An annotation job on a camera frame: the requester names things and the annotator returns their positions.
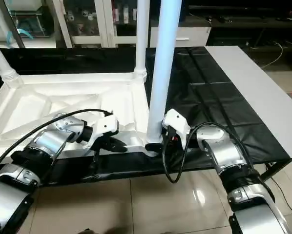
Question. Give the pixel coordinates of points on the white drawer cabinet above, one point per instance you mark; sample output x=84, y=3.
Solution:
x=253, y=14

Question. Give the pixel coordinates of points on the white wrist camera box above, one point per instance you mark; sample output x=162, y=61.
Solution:
x=103, y=129
x=176, y=124

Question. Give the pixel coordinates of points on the white plastic table top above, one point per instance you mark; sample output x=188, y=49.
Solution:
x=53, y=102

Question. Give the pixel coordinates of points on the black metal stand leg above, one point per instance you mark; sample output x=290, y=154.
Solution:
x=282, y=168

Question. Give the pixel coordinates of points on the black work mat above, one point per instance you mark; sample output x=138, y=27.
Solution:
x=219, y=107

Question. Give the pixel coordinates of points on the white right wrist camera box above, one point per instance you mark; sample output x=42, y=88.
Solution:
x=176, y=124

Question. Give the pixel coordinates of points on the white drawer unit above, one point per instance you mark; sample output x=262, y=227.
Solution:
x=192, y=36

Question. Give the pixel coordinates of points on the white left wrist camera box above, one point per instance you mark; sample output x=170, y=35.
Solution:
x=103, y=129

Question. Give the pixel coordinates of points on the white plastic table leg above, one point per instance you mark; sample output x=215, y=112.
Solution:
x=164, y=58
x=141, y=36
x=2, y=58

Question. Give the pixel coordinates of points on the white glass door cabinet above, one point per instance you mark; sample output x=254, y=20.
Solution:
x=97, y=22

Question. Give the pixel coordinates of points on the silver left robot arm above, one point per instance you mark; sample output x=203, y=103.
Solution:
x=38, y=151

